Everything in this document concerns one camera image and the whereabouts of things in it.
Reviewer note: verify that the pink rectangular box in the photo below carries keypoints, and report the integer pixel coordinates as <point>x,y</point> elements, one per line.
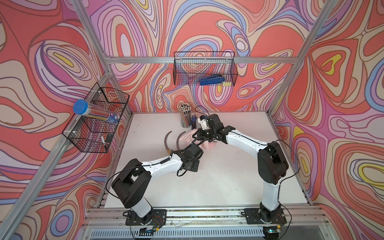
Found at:
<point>201,115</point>

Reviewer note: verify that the aluminium front rail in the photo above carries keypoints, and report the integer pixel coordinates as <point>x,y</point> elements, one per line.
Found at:
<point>298,215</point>

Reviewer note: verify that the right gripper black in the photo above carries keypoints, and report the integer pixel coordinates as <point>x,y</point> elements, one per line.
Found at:
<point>200,134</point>

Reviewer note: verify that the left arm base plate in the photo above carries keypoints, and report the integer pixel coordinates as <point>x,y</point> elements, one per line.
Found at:
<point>156,217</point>

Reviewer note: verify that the black wire basket left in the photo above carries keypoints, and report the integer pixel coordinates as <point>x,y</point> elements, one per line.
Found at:
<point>91,135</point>

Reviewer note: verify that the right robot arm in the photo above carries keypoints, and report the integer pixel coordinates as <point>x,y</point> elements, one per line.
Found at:
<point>272,162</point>

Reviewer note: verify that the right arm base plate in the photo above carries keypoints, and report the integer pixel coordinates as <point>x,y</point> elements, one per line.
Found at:
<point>257,216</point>

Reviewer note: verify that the blue cap pencil tube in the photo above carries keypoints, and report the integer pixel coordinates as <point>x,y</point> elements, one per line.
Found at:
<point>83,108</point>

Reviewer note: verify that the wooden handle sickle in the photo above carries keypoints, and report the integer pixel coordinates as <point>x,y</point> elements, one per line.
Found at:
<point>179,139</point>
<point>169,150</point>

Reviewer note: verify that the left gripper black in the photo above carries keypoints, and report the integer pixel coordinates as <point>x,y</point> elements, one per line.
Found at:
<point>196,166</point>

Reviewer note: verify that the black wire basket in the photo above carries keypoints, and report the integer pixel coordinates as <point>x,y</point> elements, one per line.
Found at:
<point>91,135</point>
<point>191,66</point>

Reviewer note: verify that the blue stapler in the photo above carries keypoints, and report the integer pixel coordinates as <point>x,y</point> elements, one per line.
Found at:
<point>194,122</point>

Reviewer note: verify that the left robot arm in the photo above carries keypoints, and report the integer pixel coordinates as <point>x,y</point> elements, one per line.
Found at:
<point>131,183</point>

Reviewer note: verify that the blue tool in basket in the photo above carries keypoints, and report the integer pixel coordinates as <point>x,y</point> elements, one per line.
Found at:
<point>212,80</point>

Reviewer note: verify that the black wire basket back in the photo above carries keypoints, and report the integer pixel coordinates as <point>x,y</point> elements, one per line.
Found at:
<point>191,66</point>

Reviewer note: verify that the pink terry rag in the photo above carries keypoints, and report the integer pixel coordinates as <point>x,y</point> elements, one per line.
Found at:
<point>188,138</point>

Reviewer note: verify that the cup of coloured pencils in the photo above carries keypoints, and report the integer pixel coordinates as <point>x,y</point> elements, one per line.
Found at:
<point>185,111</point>

